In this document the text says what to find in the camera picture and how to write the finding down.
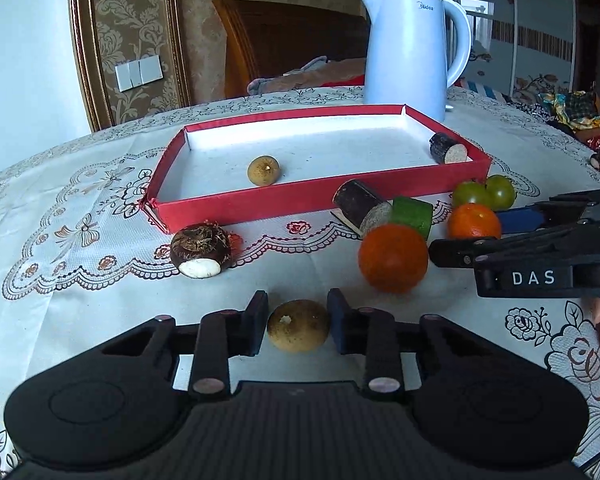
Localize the dark eggplant piece in tray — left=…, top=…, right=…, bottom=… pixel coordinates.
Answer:
left=428, top=131, right=469, bottom=165

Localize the brown longan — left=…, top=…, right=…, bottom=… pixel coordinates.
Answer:
left=266, top=299, right=331, bottom=354
left=247, top=155, right=282, bottom=187

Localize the sliding door wardrobe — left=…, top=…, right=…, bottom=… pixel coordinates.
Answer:
left=450, top=0, right=581, bottom=101

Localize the colourful patterned cloth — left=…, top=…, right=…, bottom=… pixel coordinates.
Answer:
left=537, top=90, right=600, bottom=131

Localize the green cucumber piece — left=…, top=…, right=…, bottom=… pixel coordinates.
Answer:
left=390, top=196, right=435, bottom=241

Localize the white wall light switch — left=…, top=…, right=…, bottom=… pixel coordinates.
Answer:
left=114, top=56, right=163, bottom=93

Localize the red shallow box tray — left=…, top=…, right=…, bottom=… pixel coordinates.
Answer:
left=139, top=104, right=494, bottom=235

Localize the striped blanket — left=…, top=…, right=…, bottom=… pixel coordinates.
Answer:
left=460, top=77, right=511, bottom=102

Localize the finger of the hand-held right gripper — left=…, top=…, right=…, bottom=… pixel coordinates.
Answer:
left=428, top=219, right=600, bottom=270
left=495, top=187, right=600, bottom=234

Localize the white electric kettle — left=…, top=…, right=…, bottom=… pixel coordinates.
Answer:
left=361, top=0, right=473, bottom=123

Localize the mandarin orange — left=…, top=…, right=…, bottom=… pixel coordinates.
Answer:
left=447, top=202, right=502, bottom=241
left=357, top=224, right=429, bottom=295

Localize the green tomato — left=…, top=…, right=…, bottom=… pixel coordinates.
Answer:
left=452, top=180, right=491, bottom=208
left=485, top=174, right=517, bottom=208

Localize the pile of clothes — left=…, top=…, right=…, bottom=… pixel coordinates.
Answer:
left=246, top=56, right=366, bottom=96

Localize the dark brown water chestnut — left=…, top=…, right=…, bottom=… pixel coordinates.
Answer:
left=169, top=222, right=232, bottom=280

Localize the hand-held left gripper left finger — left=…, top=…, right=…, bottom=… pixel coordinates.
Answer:
left=96, top=289, right=271, bottom=402

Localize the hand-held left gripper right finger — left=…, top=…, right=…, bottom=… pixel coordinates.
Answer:
left=326, top=287, right=486, bottom=402

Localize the brown wooden chair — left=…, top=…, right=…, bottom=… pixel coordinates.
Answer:
left=212, top=0, right=371, bottom=101

